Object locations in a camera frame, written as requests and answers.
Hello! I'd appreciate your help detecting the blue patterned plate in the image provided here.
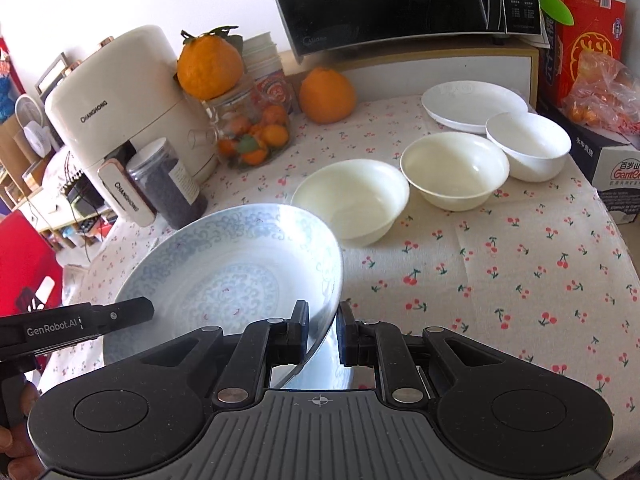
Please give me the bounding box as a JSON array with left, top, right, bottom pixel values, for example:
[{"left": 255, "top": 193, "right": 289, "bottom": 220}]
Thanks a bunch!
[{"left": 102, "top": 203, "right": 345, "bottom": 390}]

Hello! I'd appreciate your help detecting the black microwave oven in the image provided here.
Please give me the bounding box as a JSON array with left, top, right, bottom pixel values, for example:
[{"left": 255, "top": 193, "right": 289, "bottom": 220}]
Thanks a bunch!
[{"left": 263, "top": 0, "right": 547, "bottom": 59}]

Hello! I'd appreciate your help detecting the person's left hand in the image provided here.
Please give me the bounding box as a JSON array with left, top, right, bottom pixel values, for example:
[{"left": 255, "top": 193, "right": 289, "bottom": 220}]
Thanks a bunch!
[{"left": 0, "top": 377, "right": 51, "bottom": 480}]

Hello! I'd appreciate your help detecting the clear jar of dark beans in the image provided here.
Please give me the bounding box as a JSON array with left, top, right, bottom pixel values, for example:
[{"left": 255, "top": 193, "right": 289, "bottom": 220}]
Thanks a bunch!
[{"left": 125, "top": 137, "right": 210, "bottom": 231}]

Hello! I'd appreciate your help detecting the green plastic toy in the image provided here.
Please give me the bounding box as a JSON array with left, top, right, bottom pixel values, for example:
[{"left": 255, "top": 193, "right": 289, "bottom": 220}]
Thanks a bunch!
[{"left": 539, "top": 0, "right": 574, "bottom": 26}]

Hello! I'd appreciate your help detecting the glass jar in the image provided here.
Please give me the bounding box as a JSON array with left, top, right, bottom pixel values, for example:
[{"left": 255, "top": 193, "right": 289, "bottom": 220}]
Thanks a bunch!
[{"left": 189, "top": 76, "right": 293, "bottom": 171}]

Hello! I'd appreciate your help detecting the white bowl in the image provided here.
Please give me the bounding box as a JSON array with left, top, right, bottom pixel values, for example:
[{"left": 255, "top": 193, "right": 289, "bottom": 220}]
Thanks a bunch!
[
  {"left": 291, "top": 158, "right": 410, "bottom": 247},
  {"left": 486, "top": 111, "right": 572, "bottom": 182},
  {"left": 400, "top": 132, "right": 510, "bottom": 209}
]

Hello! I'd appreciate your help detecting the white wood-trimmed cabinet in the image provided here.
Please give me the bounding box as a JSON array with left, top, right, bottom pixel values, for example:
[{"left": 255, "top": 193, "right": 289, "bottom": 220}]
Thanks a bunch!
[{"left": 279, "top": 39, "right": 541, "bottom": 112}]

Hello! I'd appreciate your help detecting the cherry print tablecloth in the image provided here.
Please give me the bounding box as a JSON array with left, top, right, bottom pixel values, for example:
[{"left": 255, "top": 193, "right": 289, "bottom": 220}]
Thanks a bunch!
[{"left": 39, "top": 92, "right": 640, "bottom": 480}]

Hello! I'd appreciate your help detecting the small white fan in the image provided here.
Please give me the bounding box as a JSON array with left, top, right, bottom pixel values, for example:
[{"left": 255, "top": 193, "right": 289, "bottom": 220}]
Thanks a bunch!
[{"left": 14, "top": 93, "right": 59, "bottom": 160}]

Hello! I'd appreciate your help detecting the plastic bag of oranges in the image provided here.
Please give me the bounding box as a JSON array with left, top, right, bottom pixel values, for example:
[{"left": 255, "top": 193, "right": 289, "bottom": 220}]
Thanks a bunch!
[{"left": 560, "top": 51, "right": 640, "bottom": 137}]

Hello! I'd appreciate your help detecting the pile of kumquats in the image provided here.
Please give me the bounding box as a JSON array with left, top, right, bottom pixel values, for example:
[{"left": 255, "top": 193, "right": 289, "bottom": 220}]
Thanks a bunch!
[{"left": 217, "top": 105, "right": 291, "bottom": 167}]

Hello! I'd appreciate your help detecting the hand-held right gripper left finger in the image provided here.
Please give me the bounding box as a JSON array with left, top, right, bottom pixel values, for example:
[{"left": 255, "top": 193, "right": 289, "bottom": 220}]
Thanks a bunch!
[{"left": 135, "top": 300, "right": 311, "bottom": 407}]

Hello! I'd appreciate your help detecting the navy and white carton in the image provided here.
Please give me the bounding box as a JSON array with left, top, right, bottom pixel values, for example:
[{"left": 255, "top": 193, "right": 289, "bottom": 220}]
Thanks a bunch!
[{"left": 536, "top": 94, "right": 640, "bottom": 226}]

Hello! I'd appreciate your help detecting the orange with leaves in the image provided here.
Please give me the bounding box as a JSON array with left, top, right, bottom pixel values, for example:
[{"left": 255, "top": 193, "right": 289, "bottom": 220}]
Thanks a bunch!
[{"left": 176, "top": 25, "right": 245, "bottom": 102}]

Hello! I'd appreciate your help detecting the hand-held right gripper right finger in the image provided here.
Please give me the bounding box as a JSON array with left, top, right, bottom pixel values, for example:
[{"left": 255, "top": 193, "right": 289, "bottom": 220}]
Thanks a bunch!
[{"left": 336, "top": 301, "right": 507, "bottom": 407}]

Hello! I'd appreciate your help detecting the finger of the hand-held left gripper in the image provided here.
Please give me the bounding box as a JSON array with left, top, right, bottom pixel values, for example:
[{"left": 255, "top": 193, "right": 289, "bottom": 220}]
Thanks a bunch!
[{"left": 80, "top": 297, "right": 154, "bottom": 337}]

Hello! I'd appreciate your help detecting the cream air fryer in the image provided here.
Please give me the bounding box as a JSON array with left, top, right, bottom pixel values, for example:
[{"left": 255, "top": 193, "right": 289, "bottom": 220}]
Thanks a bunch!
[{"left": 44, "top": 25, "right": 222, "bottom": 229}]

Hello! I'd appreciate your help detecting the red cardboard box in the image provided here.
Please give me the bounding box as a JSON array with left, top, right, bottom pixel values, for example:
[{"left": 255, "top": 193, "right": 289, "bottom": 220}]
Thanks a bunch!
[{"left": 542, "top": 0, "right": 627, "bottom": 107}]

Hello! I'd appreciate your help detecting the white plate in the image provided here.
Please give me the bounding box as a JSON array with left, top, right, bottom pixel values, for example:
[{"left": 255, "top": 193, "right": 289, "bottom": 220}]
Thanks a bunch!
[{"left": 421, "top": 80, "right": 530, "bottom": 134}]

